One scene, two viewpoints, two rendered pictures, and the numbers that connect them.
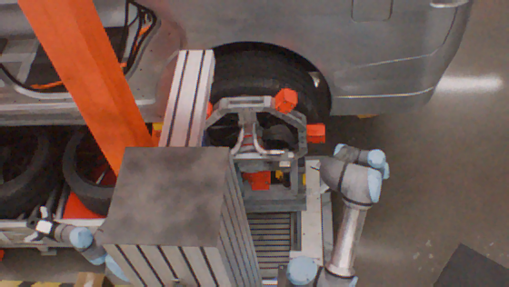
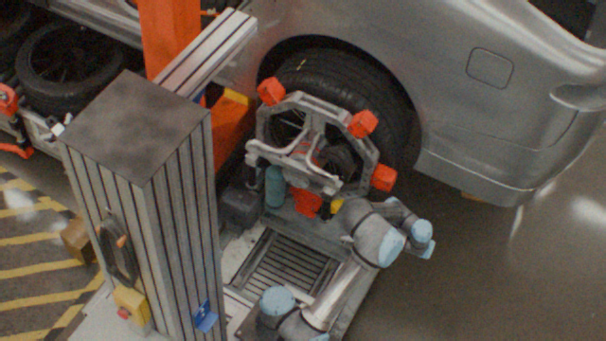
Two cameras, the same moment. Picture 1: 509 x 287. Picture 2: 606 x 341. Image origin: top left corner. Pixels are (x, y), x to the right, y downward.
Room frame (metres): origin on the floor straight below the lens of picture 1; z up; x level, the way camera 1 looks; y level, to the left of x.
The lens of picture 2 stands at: (-0.20, -0.37, 3.17)
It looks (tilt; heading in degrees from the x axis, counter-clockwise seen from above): 53 degrees down; 13
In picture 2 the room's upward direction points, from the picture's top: 6 degrees clockwise
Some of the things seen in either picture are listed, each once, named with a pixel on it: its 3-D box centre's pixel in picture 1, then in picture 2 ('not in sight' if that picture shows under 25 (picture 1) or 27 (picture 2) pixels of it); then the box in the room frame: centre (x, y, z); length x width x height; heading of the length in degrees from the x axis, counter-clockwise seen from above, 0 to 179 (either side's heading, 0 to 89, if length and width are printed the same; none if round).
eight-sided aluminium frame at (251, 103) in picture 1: (252, 136); (314, 149); (1.65, 0.00, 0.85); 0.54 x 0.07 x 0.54; 80
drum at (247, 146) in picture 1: (252, 148); (307, 160); (1.58, 0.01, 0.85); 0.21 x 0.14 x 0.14; 170
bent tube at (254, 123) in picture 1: (268, 133); (327, 151); (1.51, -0.08, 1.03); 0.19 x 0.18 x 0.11; 170
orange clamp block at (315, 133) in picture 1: (315, 133); (383, 178); (1.60, -0.31, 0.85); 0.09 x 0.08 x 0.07; 80
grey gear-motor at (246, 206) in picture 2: not in sight; (254, 194); (1.74, 0.30, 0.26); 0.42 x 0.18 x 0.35; 170
